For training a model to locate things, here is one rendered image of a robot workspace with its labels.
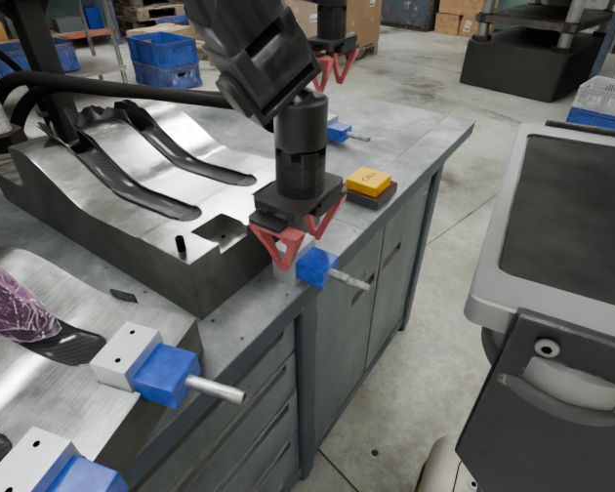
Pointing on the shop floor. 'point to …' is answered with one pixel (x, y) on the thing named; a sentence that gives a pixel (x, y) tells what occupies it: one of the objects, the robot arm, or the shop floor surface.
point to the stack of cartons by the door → (459, 18)
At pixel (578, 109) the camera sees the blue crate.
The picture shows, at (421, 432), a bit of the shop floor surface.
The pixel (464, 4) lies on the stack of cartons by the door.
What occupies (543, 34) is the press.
